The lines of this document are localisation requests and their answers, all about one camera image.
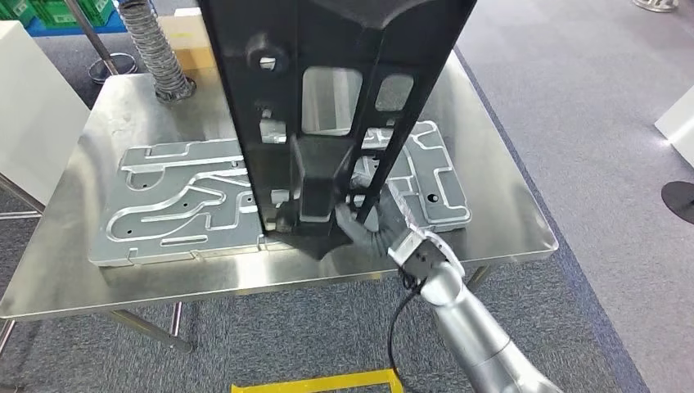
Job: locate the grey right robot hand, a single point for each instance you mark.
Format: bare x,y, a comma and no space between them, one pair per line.
385,217

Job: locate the black plastic frame part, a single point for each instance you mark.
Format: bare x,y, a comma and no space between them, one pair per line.
233,81

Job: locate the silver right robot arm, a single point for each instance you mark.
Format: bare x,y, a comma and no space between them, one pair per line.
477,336

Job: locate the stainless steel workbench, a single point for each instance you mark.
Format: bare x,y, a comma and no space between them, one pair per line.
488,163

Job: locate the yellow floor tape outline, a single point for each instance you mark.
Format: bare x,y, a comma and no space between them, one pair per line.
314,382

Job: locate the aluminium fixture plate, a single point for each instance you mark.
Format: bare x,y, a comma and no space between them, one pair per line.
162,217

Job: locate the cardboard box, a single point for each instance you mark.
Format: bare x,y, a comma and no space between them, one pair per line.
190,43

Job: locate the white partition block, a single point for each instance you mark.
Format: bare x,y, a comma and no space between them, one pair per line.
678,127

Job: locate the round metal base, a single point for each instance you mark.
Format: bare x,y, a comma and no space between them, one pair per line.
653,4

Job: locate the white panel block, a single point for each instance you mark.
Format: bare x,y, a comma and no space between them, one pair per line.
38,108

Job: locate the green plastic crate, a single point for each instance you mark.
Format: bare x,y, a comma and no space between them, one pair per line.
16,11
70,11

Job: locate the blue pallet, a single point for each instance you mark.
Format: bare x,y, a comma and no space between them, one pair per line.
54,30

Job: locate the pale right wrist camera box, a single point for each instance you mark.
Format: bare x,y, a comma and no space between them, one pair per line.
423,252

